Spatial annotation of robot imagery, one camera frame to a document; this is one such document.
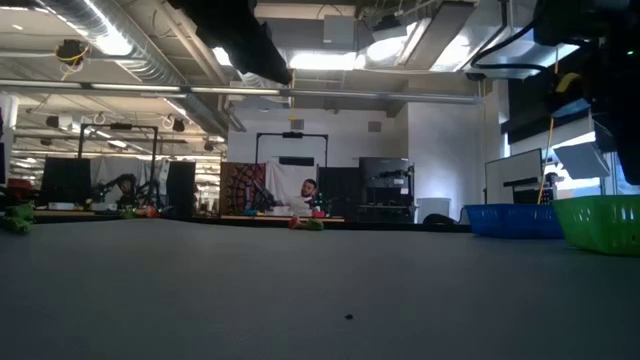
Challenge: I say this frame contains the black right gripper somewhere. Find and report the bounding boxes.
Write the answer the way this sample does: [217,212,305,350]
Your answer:
[533,0,640,185]

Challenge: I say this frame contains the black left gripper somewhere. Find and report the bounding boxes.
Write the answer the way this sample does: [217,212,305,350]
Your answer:
[167,0,294,86]

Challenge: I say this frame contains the yellow tag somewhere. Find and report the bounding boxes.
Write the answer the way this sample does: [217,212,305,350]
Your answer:
[555,72,584,94]

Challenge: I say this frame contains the tilted white panel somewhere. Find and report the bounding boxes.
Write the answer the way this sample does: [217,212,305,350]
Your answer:
[553,141,612,181]

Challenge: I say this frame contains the ceiling light panel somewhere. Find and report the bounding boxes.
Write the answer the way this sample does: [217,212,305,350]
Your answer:
[212,45,362,72]

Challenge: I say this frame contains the grey ceiling box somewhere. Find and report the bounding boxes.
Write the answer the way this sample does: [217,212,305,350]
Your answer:
[323,14,357,46]

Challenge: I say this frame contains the whiteboard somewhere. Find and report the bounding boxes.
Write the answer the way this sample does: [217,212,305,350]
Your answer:
[483,147,545,205]

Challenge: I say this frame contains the green plastic basket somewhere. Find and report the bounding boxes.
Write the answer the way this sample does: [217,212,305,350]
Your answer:
[552,194,640,258]

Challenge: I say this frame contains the patterned tapestry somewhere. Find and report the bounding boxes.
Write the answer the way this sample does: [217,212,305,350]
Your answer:
[219,161,268,217]

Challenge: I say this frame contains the white sheet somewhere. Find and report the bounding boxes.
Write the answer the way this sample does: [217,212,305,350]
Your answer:
[264,160,319,206]

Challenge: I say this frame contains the black yellow ceiling reel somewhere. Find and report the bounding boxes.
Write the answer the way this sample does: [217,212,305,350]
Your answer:
[53,38,91,69]

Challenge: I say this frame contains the black backdrop panel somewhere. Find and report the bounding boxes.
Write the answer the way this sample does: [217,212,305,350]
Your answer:
[317,166,361,220]
[39,157,93,206]
[166,160,197,220]

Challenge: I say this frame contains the blue plastic basket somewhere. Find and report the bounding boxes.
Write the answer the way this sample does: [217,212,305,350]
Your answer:
[463,203,565,240]

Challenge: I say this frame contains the long horizontal pipe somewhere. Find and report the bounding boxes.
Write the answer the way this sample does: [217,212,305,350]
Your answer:
[0,78,484,106]

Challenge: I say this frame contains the person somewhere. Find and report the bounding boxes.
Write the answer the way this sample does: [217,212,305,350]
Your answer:
[279,178,321,218]

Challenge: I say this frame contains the black shelving rack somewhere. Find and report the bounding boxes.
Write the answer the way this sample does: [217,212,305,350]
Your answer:
[358,156,416,224]

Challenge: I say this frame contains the white bin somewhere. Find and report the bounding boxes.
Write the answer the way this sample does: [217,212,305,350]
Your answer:
[416,197,452,224]

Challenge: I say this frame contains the red crate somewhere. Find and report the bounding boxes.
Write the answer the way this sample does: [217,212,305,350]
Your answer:
[7,178,34,202]

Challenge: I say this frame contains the grey table mat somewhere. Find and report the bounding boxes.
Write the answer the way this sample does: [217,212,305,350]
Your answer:
[0,218,640,360]

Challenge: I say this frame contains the silver ventilation duct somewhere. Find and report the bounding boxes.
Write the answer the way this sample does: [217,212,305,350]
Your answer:
[37,0,231,136]

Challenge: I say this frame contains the yellow cable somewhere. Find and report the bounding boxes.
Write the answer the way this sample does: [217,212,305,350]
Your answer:
[537,117,555,205]

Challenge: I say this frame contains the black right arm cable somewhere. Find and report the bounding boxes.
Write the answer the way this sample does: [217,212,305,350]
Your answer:
[468,18,552,72]

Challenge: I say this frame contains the black rig frame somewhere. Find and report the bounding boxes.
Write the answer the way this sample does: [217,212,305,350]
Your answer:
[77,122,160,201]
[255,131,330,169]

